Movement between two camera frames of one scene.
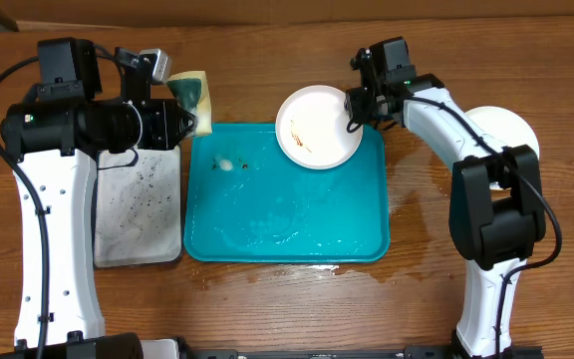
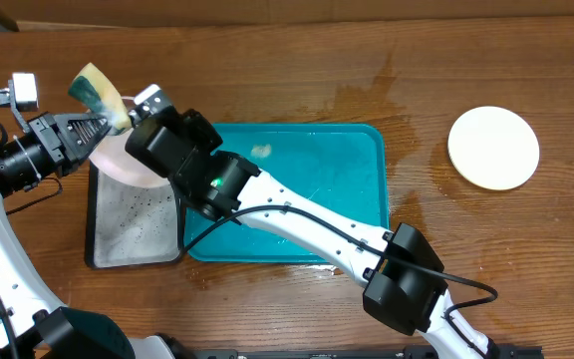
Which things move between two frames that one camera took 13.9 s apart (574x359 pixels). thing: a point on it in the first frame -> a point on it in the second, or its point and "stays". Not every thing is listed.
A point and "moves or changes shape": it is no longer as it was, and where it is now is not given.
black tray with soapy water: (137, 207) stays
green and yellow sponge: (191, 91) moves or changes shape
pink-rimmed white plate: (311, 129) -> (112, 160)
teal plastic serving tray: (247, 200) stays
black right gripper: (356, 107) -> (203, 124)
